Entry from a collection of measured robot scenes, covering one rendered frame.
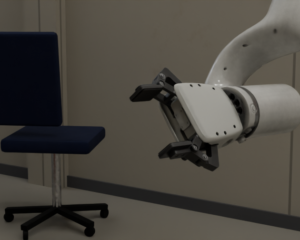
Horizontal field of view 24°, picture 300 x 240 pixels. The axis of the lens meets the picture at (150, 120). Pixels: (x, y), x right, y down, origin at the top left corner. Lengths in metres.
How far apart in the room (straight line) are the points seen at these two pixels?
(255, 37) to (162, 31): 3.18
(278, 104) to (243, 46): 0.13
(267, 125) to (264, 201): 3.06
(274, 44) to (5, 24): 4.16
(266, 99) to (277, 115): 0.03
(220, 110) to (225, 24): 3.11
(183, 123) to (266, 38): 0.26
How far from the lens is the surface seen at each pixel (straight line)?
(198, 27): 4.20
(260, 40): 1.17
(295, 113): 1.15
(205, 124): 0.98
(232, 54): 1.18
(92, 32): 4.67
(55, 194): 4.07
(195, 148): 0.95
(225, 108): 1.03
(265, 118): 1.08
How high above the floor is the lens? 1.26
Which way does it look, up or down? 9 degrees down
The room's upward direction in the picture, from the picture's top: straight up
